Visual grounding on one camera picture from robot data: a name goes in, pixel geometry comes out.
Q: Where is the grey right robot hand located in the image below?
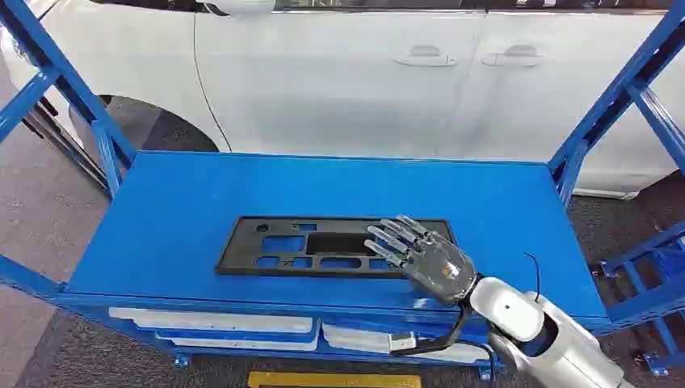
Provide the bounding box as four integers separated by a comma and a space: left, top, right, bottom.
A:
364, 214, 478, 306

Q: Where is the white foam part with label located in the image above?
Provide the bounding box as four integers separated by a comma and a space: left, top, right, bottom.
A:
321, 323, 491, 365

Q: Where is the white car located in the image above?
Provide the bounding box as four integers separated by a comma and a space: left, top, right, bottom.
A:
0, 0, 685, 200

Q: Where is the black plastic panel with cutouts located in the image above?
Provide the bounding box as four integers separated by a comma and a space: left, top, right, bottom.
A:
215, 216, 456, 280

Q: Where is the long white foam part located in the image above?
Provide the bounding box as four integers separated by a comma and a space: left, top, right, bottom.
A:
155, 331, 321, 353
109, 306, 315, 335

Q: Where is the blue steel rack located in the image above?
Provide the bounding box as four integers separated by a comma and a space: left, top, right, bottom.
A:
0, 0, 685, 382

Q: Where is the black car tyre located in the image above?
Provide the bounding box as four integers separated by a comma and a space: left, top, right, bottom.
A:
99, 95, 221, 154

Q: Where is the white car side mirror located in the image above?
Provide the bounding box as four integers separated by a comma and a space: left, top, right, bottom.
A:
195, 0, 277, 16

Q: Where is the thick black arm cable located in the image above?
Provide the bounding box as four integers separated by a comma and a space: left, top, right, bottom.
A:
390, 302, 497, 382

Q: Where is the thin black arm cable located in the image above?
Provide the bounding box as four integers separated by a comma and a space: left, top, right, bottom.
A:
523, 251, 541, 304

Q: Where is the white car door handle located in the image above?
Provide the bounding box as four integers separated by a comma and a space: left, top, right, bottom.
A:
481, 44, 544, 68
394, 44, 457, 68

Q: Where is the dark metal rail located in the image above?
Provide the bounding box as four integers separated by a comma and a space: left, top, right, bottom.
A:
22, 98, 111, 191

